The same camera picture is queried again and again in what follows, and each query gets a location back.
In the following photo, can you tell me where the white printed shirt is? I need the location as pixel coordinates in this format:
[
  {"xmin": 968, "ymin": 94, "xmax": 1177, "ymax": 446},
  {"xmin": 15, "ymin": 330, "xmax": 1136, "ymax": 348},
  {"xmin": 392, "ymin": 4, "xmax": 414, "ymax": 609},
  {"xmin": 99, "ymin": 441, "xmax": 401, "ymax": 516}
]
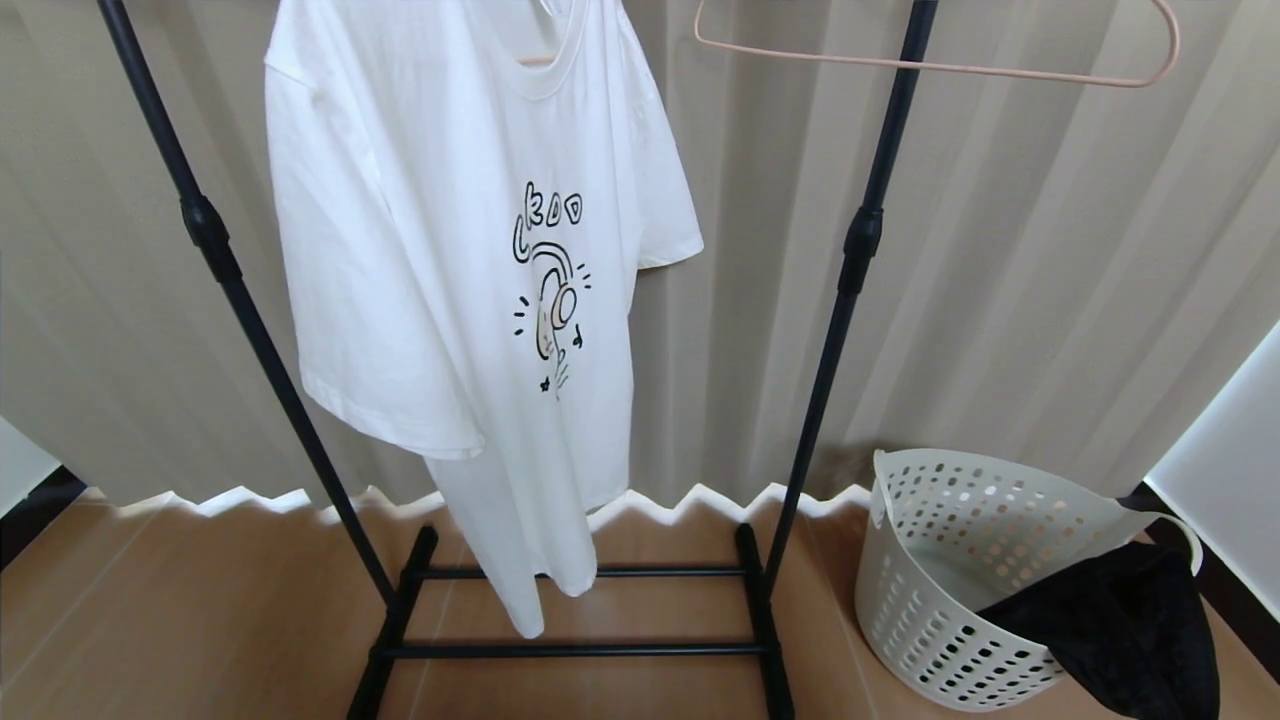
[{"xmin": 264, "ymin": 0, "xmax": 705, "ymax": 640}]

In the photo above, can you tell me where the black garment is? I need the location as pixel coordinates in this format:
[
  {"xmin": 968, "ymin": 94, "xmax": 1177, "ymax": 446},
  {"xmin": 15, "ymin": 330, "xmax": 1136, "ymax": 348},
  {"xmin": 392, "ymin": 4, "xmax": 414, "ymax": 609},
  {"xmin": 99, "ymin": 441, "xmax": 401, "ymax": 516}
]
[{"xmin": 975, "ymin": 544, "xmax": 1222, "ymax": 720}]

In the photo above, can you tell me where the black clothes rack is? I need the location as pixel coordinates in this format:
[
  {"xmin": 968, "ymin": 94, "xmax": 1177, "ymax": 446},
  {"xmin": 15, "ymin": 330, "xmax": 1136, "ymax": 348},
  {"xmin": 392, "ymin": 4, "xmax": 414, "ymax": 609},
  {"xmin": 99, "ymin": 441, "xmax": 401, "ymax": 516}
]
[{"xmin": 95, "ymin": 0, "xmax": 941, "ymax": 720}]

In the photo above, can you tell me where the white laundry basket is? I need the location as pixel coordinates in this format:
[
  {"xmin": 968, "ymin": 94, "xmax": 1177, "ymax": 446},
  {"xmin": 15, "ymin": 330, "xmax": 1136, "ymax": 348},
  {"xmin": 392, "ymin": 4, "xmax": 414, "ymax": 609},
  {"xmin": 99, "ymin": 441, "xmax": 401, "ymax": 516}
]
[{"xmin": 854, "ymin": 448, "xmax": 1205, "ymax": 713}]

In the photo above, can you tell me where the beige curtain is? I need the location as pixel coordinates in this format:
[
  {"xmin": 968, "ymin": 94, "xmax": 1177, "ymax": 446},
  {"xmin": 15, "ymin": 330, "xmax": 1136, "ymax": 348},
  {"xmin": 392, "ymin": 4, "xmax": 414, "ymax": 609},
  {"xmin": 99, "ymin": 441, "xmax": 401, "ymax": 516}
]
[{"xmin": 0, "ymin": 0, "xmax": 1280, "ymax": 513}]

